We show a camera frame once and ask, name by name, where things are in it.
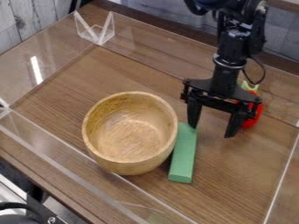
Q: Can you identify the clear acrylic tray wall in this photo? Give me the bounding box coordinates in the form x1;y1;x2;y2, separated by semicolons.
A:
0;17;299;224

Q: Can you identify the green rectangular block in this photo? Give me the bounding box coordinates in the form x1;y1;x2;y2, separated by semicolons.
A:
168;122;197;183

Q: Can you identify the red plush fruit green stem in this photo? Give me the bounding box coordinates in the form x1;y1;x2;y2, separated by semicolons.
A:
239;80;265;130

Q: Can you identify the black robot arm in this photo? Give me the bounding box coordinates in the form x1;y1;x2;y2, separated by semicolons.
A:
181;0;268;138

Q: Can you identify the wooden bowl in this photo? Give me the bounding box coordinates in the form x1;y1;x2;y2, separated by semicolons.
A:
81;91;177;175

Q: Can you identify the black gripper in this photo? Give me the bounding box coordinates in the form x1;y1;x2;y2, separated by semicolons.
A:
181;79;263;138

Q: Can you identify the black cable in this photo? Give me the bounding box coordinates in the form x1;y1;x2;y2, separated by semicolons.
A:
0;201;29;212

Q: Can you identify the clear acrylic corner bracket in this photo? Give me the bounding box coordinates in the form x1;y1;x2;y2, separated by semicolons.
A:
73;11;115;46

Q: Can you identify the black metal stand bracket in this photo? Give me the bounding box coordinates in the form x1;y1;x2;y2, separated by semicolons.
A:
25;195;68;224

